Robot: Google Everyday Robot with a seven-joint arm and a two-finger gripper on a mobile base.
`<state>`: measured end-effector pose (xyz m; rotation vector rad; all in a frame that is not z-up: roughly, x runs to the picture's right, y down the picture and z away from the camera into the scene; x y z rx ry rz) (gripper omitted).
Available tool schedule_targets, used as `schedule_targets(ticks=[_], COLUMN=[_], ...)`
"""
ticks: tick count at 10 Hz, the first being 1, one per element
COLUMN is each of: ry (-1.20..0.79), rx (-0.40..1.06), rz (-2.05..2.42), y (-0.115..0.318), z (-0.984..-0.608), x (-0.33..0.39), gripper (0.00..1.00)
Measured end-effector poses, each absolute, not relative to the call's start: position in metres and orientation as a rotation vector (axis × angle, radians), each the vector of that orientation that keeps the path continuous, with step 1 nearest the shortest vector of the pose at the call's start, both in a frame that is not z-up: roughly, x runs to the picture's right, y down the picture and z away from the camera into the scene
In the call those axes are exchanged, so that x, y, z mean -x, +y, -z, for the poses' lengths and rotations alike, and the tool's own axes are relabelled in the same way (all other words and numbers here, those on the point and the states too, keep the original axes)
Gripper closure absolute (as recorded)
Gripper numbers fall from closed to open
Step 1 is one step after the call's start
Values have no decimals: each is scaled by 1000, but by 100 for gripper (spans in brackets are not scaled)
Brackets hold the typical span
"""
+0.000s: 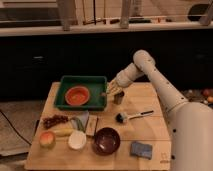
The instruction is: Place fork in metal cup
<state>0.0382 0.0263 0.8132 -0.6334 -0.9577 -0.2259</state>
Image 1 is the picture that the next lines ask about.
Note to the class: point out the grey cloth napkin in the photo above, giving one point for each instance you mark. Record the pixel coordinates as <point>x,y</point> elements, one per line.
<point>79,121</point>

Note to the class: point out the toy apple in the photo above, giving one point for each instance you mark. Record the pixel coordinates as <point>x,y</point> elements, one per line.
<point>47,139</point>

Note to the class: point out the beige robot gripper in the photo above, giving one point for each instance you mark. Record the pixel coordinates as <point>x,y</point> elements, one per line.
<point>113,88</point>

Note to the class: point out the black chopstick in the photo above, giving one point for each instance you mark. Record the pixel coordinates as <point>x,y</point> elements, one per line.
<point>96,124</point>

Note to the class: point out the toy grapes bunch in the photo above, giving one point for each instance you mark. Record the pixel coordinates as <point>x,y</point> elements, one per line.
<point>49,122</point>

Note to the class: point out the black dish brush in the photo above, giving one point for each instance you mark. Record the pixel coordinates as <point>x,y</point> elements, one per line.
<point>124,117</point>

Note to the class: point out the orange bowl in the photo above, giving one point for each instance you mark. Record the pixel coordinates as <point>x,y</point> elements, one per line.
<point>77,96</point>

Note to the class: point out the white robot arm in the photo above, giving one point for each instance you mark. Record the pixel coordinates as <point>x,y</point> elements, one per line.
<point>191,123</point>

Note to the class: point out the metal cup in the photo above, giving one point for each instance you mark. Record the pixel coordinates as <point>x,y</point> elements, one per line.
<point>118,98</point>

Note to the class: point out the dark red bowl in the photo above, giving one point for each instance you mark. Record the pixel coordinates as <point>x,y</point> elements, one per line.
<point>106,141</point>

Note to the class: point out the white small bowl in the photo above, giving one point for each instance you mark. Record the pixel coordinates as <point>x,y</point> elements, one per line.
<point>77,140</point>

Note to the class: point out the green plastic tray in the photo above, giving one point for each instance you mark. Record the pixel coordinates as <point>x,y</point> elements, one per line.
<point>96,85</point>

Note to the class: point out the blue sponge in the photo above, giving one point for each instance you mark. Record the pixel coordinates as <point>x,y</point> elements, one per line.
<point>141,150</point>

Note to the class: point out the toy banana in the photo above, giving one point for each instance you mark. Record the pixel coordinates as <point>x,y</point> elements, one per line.
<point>63,132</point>

